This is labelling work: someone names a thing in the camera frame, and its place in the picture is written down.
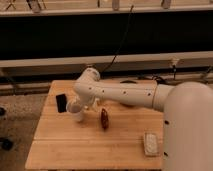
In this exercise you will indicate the black rectangular phone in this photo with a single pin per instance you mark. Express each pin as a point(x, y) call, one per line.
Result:
point(61, 101)

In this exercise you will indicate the white ceramic cup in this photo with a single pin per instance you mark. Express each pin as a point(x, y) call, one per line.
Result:
point(76, 110)

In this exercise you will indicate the green bowl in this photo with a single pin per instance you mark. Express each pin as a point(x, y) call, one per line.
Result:
point(128, 82)

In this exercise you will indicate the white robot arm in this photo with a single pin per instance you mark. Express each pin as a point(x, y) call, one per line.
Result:
point(187, 110)

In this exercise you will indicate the red brown chili pepper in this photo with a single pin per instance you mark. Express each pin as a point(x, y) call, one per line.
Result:
point(104, 119)

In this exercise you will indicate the black chair wheel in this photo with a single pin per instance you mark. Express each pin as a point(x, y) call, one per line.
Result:
point(6, 144)

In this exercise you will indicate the white rectangular sponge block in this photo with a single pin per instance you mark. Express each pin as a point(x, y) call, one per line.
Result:
point(151, 144)

